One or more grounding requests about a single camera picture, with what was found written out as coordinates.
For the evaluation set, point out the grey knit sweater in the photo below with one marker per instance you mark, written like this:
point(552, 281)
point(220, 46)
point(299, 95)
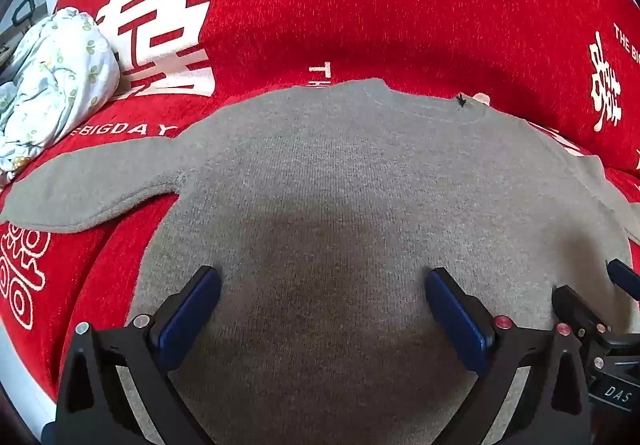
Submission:
point(320, 205)

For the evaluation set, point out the pale floral quilt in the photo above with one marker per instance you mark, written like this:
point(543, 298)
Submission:
point(55, 80)

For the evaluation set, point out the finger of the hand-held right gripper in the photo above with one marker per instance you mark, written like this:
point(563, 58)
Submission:
point(575, 307)
point(627, 280)

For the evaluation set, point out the red printed blanket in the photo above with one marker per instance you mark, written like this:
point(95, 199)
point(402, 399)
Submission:
point(390, 5)

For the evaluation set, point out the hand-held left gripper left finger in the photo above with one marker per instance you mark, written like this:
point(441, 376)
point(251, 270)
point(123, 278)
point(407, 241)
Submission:
point(192, 312)

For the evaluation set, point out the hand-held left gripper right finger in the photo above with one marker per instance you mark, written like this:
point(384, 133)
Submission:
point(452, 315)

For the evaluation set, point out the dark metal stand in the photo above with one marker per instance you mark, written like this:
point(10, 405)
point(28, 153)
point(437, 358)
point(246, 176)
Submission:
point(22, 10)

